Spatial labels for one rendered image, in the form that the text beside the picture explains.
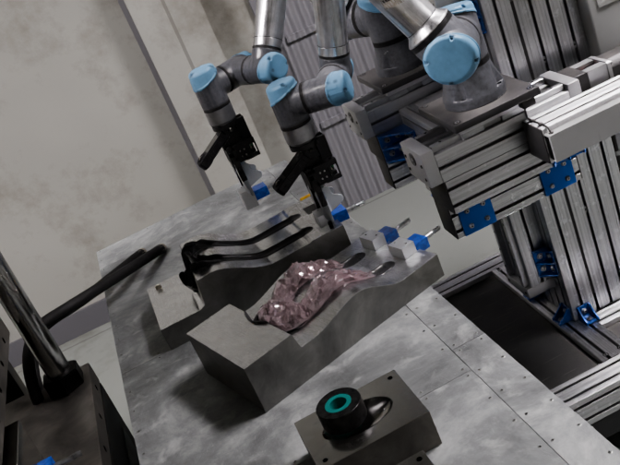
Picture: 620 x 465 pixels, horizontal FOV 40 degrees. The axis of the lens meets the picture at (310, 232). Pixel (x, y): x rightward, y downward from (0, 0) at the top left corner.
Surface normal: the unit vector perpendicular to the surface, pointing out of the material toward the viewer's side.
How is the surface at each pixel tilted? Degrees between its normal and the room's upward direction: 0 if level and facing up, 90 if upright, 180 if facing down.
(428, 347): 0
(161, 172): 90
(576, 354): 0
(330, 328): 90
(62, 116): 90
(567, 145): 90
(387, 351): 0
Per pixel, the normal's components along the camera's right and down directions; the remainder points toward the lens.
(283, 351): 0.54, 0.16
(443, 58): -0.09, 0.58
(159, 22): 0.26, 0.33
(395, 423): -0.36, -0.84
